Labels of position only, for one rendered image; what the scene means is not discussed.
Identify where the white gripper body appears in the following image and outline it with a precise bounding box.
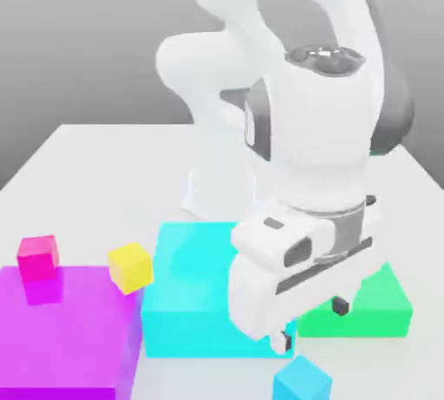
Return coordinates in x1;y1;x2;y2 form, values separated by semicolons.
228;235;380;342

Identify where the small blue cube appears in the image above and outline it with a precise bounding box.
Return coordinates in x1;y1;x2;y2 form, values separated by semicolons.
271;354;333;400

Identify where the small yellow cube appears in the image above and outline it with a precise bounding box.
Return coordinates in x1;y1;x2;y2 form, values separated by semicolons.
107;242;154;296

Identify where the small pink cube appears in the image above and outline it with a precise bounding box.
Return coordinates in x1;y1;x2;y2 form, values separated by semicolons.
16;234;61;284

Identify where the large green box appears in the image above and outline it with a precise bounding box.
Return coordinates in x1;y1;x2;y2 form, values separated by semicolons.
297;262;415;339

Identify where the large cyan box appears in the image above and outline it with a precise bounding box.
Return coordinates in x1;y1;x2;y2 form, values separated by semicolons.
140;221;298;360

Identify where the large purple box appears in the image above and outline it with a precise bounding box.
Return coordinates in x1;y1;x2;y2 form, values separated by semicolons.
0;265;144;400

